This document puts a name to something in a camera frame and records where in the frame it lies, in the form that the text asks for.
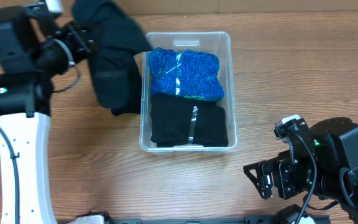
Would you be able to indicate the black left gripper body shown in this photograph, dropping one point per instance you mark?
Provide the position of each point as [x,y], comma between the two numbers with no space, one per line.
[59,52]

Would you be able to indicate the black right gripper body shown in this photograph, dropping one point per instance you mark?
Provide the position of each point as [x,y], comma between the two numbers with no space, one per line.
[298,177]

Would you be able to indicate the black shirt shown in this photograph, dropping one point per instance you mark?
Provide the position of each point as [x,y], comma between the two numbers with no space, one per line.
[117,39]

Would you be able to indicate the black pants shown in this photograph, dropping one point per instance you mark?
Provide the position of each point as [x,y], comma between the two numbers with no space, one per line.
[179,121]

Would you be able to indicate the sparkly blue garment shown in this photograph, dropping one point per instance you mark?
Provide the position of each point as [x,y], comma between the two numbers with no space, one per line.
[185,73]

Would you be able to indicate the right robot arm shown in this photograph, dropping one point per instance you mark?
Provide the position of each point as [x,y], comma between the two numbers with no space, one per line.
[322,160]

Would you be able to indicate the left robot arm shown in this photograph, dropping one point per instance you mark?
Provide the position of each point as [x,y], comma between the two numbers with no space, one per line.
[33,49]

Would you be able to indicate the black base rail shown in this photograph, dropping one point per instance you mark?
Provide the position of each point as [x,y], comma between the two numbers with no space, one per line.
[103,217]

